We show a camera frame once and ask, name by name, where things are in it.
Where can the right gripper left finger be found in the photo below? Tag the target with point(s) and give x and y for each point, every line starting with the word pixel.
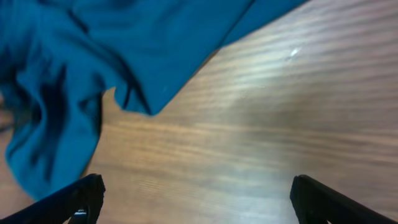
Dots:
pixel 79 202

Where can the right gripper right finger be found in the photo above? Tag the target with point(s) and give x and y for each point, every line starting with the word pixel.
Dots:
pixel 314 203

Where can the dark blue t-shirt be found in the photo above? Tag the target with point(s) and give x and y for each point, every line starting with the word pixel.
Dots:
pixel 59 57

